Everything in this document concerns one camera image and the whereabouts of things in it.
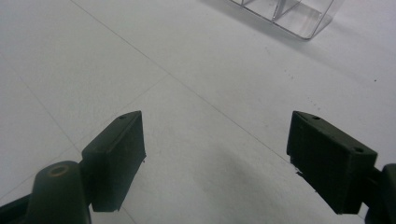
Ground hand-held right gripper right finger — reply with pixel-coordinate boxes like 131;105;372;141
286;110;379;216

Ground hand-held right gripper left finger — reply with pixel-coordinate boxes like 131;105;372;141
79;110;148;214

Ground clear plastic compartment box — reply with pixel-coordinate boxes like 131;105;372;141
229;0;346;41

